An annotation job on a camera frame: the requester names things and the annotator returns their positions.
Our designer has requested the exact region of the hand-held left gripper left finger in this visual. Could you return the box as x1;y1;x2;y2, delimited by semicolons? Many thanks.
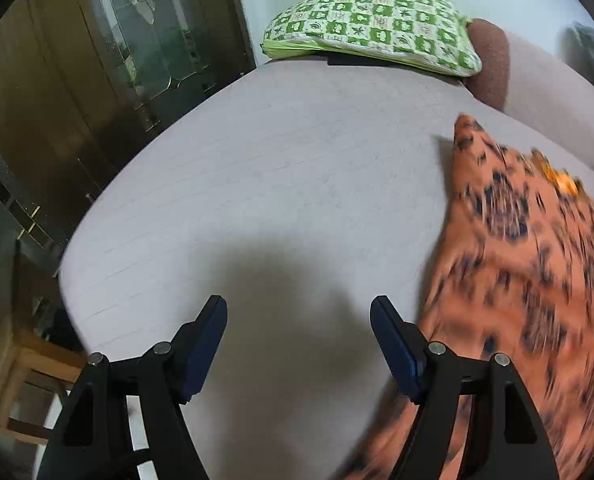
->
37;295;228;480

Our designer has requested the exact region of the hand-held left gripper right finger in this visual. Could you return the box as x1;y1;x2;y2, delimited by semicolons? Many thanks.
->
369;296;561;480

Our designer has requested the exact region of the orange black-spotted garment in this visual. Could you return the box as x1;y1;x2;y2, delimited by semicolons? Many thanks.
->
329;114;594;480

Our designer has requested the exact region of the wooden stool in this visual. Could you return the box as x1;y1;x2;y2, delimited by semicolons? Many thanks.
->
0;332;88;448

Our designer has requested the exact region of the pink bed mattress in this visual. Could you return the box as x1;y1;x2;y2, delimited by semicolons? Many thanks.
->
32;27;594;480

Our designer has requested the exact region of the brown cushion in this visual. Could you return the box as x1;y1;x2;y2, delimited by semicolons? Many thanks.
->
463;18;511;113

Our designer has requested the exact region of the wooden door with glass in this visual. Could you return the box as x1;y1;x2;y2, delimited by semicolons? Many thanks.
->
0;0;258;241

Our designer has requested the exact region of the green patterned pillow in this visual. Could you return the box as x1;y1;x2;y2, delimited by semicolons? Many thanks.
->
261;0;484;78

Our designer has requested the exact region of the grey cloth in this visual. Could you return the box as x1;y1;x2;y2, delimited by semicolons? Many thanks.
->
560;22;594;106

